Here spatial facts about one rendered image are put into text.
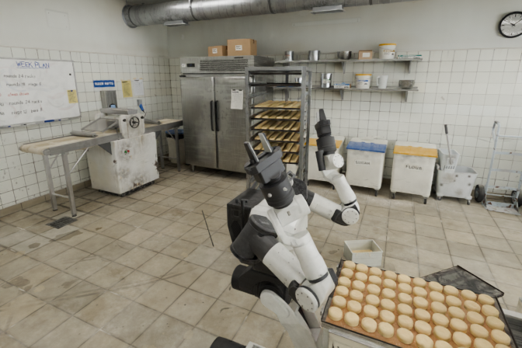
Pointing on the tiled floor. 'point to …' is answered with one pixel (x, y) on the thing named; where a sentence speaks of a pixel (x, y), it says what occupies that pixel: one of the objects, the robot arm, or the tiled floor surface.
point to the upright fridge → (218, 109)
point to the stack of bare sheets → (464, 281)
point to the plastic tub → (363, 252)
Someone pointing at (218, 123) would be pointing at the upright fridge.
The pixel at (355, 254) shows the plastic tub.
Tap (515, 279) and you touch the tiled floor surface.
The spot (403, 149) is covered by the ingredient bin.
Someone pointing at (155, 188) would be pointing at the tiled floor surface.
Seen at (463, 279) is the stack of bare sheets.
